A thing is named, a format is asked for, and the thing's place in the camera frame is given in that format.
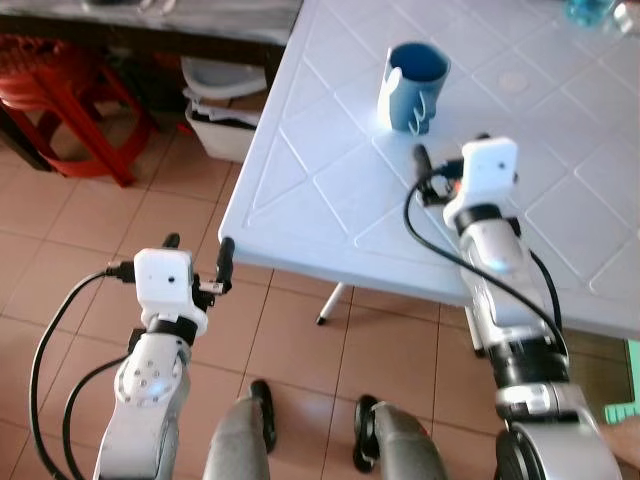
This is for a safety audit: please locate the red plastic stool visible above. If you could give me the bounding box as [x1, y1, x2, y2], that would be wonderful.
[0, 34, 158, 189]

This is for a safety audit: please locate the grey robot leg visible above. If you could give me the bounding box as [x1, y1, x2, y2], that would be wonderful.
[203, 379, 279, 480]
[352, 395, 449, 480]

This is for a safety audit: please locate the white table leg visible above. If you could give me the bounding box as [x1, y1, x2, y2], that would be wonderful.
[316, 282, 347, 327]

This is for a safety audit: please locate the grey left robot leg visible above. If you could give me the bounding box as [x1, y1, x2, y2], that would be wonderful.
[203, 379, 279, 480]

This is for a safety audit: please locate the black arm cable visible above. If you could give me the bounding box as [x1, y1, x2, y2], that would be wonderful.
[28, 261, 137, 480]
[403, 172, 569, 356]

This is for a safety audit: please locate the blue ceramic mug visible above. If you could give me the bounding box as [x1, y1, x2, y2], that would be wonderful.
[378, 41, 452, 134]

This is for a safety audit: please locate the grey right robot leg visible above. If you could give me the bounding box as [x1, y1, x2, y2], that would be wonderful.
[352, 395, 449, 480]

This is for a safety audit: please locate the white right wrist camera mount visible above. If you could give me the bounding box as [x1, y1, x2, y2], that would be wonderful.
[442, 137, 520, 227]

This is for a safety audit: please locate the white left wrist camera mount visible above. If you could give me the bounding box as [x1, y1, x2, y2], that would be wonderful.
[133, 248, 210, 333]

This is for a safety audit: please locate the white plastic bin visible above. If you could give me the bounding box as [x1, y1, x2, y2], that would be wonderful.
[180, 56, 270, 165]

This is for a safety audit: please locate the green plastic basket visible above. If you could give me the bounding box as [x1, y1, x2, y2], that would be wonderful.
[604, 339, 640, 425]

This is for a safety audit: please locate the dark bench with grey top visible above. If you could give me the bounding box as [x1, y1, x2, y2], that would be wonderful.
[0, 0, 305, 71]

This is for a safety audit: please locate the blue drinking glass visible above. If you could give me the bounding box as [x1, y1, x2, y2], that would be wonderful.
[564, 0, 617, 28]

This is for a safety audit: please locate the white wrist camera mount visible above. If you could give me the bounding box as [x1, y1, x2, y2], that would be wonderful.
[442, 137, 520, 227]
[133, 248, 210, 333]

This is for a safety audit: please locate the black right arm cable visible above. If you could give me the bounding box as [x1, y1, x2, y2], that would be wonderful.
[403, 172, 569, 356]

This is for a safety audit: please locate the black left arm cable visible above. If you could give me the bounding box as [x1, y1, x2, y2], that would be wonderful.
[28, 261, 137, 480]

